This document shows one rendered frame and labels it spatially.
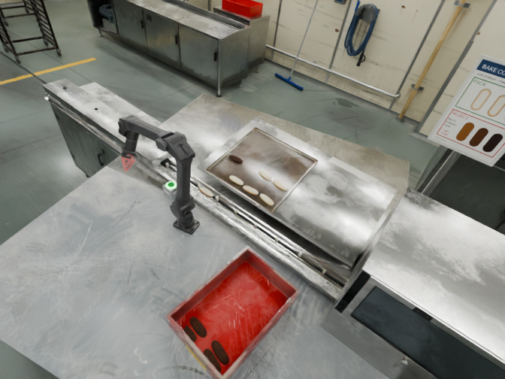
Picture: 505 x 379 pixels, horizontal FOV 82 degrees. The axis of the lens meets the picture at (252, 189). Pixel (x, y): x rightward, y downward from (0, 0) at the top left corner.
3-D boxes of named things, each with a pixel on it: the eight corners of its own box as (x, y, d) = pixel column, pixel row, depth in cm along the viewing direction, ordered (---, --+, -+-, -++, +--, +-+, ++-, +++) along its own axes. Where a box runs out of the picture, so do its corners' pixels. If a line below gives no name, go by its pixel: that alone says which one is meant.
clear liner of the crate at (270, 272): (164, 325, 120) (161, 316, 113) (245, 254, 148) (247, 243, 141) (221, 392, 106) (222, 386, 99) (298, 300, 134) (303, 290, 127)
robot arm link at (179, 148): (179, 156, 114) (199, 147, 120) (158, 137, 119) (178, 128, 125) (179, 221, 147) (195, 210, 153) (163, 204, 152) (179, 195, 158)
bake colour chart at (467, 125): (427, 138, 160) (481, 54, 128) (427, 137, 160) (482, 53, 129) (491, 166, 148) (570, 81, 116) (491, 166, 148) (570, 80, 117)
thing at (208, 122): (130, 241, 240) (106, 165, 182) (204, 162, 318) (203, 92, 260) (344, 347, 201) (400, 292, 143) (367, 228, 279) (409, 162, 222)
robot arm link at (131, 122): (167, 154, 121) (188, 144, 127) (163, 142, 117) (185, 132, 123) (117, 128, 145) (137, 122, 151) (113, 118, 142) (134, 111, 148)
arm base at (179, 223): (172, 225, 155) (192, 234, 153) (170, 216, 150) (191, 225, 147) (181, 215, 161) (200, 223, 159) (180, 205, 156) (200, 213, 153)
